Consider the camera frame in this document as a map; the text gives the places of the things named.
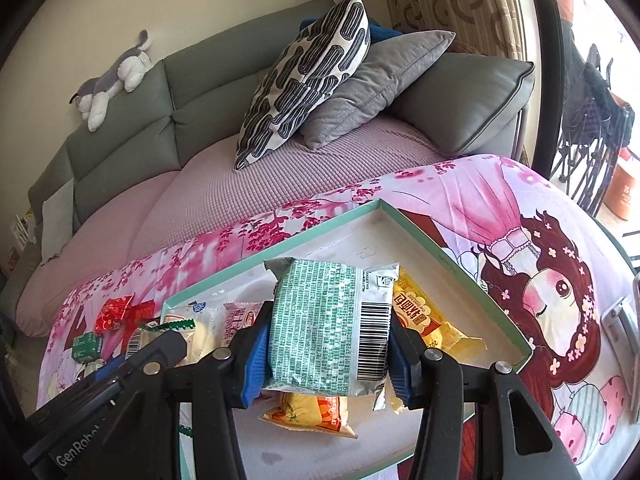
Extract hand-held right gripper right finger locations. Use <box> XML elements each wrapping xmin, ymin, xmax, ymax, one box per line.
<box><xmin>387</xmin><ymin>312</ymin><xmax>583</xmax><ymax>480</ymax></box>

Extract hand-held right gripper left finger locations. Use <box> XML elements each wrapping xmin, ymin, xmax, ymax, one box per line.
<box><xmin>145</xmin><ymin>305</ymin><xmax>275</xmax><ymax>480</ymax></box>

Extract pink swiss roll packet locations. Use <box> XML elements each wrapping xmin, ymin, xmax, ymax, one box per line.
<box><xmin>222</xmin><ymin>301</ymin><xmax>264</xmax><ymax>342</ymax></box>

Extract green-edged clear packet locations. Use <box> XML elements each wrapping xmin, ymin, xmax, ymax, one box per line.
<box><xmin>125</xmin><ymin>319</ymin><xmax>196</xmax><ymax>361</ymax></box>

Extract yellow cake packet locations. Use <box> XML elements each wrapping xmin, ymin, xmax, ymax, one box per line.
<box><xmin>392</xmin><ymin>267</ymin><xmax>486</xmax><ymax>413</ymax></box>

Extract clear steamed cake packet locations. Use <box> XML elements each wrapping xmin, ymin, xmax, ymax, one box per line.
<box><xmin>162</xmin><ymin>299</ymin><xmax>228</xmax><ymax>366</ymax></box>

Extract green patterned snack packet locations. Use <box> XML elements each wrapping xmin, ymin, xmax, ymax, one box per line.
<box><xmin>262</xmin><ymin>257</ymin><xmax>401</xmax><ymax>413</ymax></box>

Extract orange striped cake packet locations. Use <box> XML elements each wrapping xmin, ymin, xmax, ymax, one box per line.
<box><xmin>257</xmin><ymin>392</ymin><xmax>358</xmax><ymax>440</ymax></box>

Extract teal shallow box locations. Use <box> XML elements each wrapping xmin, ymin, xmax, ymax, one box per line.
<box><xmin>160</xmin><ymin>199</ymin><xmax>535</xmax><ymax>480</ymax></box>

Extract small green packet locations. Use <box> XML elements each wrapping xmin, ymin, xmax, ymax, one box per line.
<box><xmin>71</xmin><ymin>332</ymin><xmax>104</xmax><ymax>362</ymax></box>

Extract red foil candy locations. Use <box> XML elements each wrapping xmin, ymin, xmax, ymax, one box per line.
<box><xmin>95</xmin><ymin>296</ymin><xmax>156</xmax><ymax>333</ymax></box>

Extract light grey cushion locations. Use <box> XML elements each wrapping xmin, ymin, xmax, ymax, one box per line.
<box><xmin>40</xmin><ymin>177</ymin><xmax>76</xmax><ymax>266</ymax></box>

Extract white small rack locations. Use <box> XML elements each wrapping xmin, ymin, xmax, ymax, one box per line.
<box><xmin>12</xmin><ymin>215</ymin><xmax>38</xmax><ymax>253</ymax></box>

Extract printed blanket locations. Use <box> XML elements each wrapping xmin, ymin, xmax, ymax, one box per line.
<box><xmin>35</xmin><ymin>155</ymin><xmax>640</xmax><ymax>480</ymax></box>

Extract pink textured sofa cover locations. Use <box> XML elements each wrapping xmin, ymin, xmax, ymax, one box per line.
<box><xmin>15</xmin><ymin>112</ymin><xmax>446</xmax><ymax>338</ymax></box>

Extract silver metal device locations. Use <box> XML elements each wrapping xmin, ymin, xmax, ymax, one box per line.
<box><xmin>602</xmin><ymin>296</ymin><xmax>640</xmax><ymax>361</ymax></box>

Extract grey sofa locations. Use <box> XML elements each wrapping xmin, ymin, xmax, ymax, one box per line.
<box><xmin>0</xmin><ymin>0</ymin><xmax>536</xmax><ymax>341</ymax></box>

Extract grey and white plush toy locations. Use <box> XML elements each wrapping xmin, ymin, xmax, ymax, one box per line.
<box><xmin>70</xmin><ymin>30</ymin><xmax>153</xmax><ymax>132</ymax></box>

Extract brown bucket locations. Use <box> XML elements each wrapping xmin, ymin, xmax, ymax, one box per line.
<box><xmin>602</xmin><ymin>147</ymin><xmax>640</xmax><ymax>221</ymax></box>

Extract grey pillow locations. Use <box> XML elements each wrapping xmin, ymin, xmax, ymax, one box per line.
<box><xmin>298</xmin><ymin>30</ymin><xmax>457</xmax><ymax>151</ymax></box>

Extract black and white patterned pillow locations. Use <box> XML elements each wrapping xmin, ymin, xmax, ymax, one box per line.
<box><xmin>234</xmin><ymin>0</ymin><xmax>372</xmax><ymax>171</ymax></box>

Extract black folding chair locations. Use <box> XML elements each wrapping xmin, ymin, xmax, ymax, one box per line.
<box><xmin>555</xmin><ymin>0</ymin><xmax>636</xmax><ymax>216</ymax></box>

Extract dark window frame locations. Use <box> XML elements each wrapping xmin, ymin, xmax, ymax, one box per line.
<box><xmin>520</xmin><ymin>0</ymin><xmax>571</xmax><ymax>181</ymax></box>

